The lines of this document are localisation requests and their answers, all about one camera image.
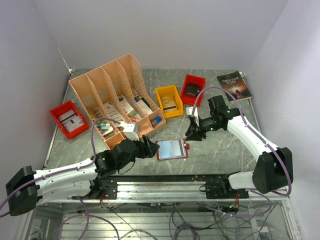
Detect black credit card stack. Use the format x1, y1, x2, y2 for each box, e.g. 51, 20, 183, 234
185, 83, 202, 96

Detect aluminium mounting rail frame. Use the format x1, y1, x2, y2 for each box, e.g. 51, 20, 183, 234
14, 174, 301, 240

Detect purple cable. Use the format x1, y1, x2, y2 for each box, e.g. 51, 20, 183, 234
0, 117, 126, 240
192, 86, 294, 218

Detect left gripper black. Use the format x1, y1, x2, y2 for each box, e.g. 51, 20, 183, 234
117, 133, 160, 169

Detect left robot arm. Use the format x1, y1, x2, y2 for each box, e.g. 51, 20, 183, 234
4, 135, 160, 216

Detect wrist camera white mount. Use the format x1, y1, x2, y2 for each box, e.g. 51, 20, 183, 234
119, 121, 140, 141
186, 106, 200, 127

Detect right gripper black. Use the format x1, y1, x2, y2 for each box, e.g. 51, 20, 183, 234
185, 115, 222, 141

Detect dark paperback book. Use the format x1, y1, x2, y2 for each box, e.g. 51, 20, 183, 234
217, 71, 252, 101

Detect white cards in left bin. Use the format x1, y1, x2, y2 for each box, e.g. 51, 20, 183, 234
58, 110, 84, 133

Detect red card holder wallet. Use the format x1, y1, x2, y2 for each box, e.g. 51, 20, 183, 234
156, 138, 190, 161

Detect pink file organizer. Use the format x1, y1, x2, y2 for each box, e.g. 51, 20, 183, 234
69, 54, 167, 149

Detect red bin with cards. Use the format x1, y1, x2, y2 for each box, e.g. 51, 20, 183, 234
180, 74, 206, 106

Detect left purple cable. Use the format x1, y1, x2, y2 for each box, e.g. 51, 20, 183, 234
0, 117, 126, 240

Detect blue capped tube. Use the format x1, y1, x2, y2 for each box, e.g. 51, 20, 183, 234
150, 116, 162, 127

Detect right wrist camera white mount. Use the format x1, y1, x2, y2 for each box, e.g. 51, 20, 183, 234
186, 106, 200, 127

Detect white VIP card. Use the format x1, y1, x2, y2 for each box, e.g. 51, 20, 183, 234
176, 139, 186, 157

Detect gold card in bin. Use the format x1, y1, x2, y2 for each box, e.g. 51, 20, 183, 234
160, 94, 178, 113

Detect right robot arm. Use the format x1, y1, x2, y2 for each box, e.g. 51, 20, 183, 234
185, 95, 293, 198

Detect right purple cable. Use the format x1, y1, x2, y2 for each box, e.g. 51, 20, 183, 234
192, 86, 294, 218

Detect yellow plastic bin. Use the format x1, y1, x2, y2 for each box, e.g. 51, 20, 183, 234
155, 84, 184, 119

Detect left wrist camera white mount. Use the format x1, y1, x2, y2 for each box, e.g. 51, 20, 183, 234
119, 121, 140, 141

